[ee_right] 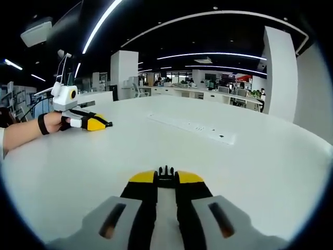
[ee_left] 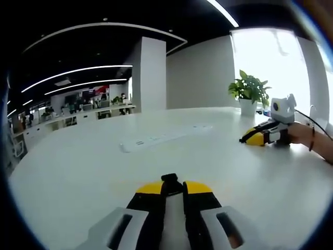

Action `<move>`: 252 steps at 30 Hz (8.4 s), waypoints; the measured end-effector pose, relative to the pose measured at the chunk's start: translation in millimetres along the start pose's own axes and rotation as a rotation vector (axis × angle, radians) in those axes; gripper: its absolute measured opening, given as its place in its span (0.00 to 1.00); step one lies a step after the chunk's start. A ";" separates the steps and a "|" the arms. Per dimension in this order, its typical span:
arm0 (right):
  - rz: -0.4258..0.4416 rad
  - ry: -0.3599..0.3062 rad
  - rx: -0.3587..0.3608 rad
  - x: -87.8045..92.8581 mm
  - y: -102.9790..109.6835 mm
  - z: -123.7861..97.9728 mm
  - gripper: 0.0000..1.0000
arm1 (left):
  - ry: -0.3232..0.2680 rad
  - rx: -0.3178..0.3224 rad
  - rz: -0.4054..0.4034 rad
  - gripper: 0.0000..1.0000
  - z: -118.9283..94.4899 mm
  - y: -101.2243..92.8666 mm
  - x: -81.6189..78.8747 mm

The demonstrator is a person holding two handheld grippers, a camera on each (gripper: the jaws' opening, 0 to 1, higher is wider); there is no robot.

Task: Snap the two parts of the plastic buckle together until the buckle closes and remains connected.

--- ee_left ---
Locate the green potted plant white pot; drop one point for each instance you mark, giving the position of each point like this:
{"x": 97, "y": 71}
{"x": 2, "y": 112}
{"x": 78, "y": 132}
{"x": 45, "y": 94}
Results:
{"x": 247, "y": 106}

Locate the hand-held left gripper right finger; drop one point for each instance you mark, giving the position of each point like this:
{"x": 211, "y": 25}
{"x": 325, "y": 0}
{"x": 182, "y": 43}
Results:
{"x": 213, "y": 226}

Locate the black plastic buckle part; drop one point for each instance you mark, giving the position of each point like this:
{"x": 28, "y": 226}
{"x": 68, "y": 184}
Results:
{"x": 170, "y": 182}

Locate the white office chair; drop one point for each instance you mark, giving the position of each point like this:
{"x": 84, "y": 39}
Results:
{"x": 19, "y": 147}

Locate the red wall sign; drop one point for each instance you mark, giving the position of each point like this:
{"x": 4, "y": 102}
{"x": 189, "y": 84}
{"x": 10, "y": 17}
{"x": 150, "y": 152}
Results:
{"x": 100, "y": 89}

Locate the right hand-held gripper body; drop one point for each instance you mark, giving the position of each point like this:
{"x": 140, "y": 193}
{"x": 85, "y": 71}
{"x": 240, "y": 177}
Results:
{"x": 284, "y": 112}

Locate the small blue object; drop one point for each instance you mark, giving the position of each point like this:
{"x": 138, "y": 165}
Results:
{"x": 266, "y": 112}

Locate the large white pillar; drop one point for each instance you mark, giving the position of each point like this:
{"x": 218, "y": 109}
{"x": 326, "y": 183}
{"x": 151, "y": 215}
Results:
{"x": 153, "y": 73}

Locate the row of white office desks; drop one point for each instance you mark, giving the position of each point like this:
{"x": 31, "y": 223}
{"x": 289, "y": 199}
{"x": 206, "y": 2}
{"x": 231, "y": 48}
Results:
{"x": 72, "y": 119}

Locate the white power strip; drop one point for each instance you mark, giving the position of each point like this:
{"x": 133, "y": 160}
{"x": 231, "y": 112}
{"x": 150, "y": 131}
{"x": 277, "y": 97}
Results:
{"x": 156, "y": 136}

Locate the long ceiling light strip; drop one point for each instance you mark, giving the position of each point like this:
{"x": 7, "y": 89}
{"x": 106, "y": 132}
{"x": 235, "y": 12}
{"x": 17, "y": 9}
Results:
{"x": 78, "y": 70}
{"x": 88, "y": 84}
{"x": 223, "y": 13}

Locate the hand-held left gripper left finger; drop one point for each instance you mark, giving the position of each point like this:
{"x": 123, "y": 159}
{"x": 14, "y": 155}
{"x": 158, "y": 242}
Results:
{"x": 114, "y": 229}

